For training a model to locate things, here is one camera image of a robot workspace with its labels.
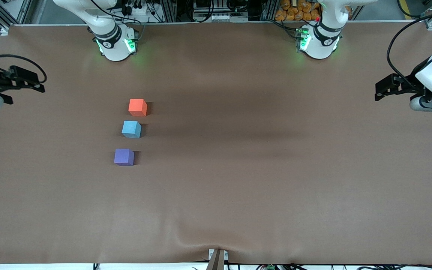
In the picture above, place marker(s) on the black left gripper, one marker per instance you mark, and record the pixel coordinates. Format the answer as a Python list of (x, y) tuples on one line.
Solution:
[(408, 83)]

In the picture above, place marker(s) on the blue foam block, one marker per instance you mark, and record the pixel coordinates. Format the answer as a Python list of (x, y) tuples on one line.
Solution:
[(131, 129)]

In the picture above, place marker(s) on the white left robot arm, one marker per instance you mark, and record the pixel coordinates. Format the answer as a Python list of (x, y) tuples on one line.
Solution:
[(319, 47)]

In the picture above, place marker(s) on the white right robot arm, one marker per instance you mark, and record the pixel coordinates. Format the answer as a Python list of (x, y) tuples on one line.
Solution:
[(114, 50)]

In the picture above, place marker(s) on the orange foam block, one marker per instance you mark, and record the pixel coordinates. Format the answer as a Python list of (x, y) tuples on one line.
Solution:
[(137, 107)]

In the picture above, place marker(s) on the purple foam block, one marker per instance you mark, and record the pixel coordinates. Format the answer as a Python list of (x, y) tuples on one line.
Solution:
[(124, 156)]

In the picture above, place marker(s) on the pile of orange bags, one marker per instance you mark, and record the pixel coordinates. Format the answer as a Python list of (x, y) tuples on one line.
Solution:
[(296, 11)]

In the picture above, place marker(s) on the white power strip with plugs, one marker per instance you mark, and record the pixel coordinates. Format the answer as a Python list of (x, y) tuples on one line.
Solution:
[(137, 9)]

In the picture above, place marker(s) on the brown table cover mat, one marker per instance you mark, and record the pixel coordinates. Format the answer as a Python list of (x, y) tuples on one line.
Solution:
[(216, 195)]

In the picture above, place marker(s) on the green terminal connector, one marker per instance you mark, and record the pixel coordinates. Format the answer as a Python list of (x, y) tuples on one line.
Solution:
[(270, 267)]

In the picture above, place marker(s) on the brown table edge clamp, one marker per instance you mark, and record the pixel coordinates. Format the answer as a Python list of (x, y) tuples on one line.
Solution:
[(217, 260)]

